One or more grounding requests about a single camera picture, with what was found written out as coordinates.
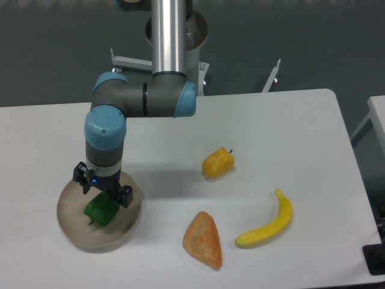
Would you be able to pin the yellow toy bell pepper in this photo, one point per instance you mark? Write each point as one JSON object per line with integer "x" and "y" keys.
{"x": 218, "y": 163}

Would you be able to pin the orange toy croissant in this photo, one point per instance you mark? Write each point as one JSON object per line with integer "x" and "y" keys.
{"x": 201, "y": 241}

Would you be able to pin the green toy bell pepper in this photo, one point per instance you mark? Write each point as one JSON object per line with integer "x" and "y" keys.
{"x": 101, "y": 209}

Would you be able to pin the black device at edge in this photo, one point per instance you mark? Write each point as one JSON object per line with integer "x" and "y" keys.
{"x": 374, "y": 253}

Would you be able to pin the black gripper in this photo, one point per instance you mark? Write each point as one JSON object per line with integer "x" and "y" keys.
{"x": 88, "y": 178}

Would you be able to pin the beige round plate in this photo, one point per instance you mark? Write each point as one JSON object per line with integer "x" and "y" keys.
{"x": 93, "y": 237}

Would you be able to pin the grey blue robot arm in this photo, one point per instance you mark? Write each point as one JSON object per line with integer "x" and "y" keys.
{"x": 169, "y": 94}

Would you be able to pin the yellow toy banana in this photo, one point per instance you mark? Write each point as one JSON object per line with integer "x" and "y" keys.
{"x": 270, "y": 230}

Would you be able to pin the white side table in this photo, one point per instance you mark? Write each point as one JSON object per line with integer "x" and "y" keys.
{"x": 373, "y": 119}

